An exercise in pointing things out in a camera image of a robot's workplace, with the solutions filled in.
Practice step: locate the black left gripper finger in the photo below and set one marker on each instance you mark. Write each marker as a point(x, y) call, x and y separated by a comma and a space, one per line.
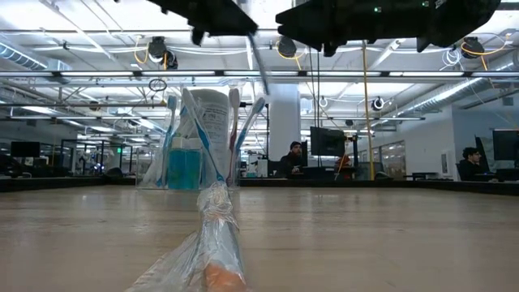
point(231, 18)

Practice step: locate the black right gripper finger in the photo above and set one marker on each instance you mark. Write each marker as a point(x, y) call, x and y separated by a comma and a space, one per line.
point(312, 24)

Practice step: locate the green toothbrush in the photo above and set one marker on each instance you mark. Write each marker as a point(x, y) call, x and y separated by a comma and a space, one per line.
point(256, 106)

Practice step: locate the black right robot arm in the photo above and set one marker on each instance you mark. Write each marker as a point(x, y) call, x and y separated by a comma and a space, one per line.
point(466, 16)

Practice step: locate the white building column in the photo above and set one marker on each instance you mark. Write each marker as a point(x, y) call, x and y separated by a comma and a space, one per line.
point(284, 121)

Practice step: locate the white wipes canister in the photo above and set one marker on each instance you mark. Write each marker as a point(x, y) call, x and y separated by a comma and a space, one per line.
point(217, 121)

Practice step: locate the black monitor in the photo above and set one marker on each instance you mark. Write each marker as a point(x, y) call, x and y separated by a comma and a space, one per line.
point(507, 144)
point(328, 142)

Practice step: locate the person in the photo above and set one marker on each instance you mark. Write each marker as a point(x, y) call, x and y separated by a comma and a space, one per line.
point(294, 160)
point(470, 162)

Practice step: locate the clear acrylic organizer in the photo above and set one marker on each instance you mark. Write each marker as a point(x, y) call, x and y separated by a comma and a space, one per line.
point(139, 184)

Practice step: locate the orange toothbrush in clear wrapper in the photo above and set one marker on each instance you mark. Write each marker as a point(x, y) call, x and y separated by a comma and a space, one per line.
point(219, 243)

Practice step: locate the silver ventilation duct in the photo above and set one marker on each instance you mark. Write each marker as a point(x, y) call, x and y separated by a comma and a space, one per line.
point(454, 95)

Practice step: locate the black aluminium table frame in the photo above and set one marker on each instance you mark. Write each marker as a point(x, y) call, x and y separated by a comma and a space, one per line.
point(61, 184)

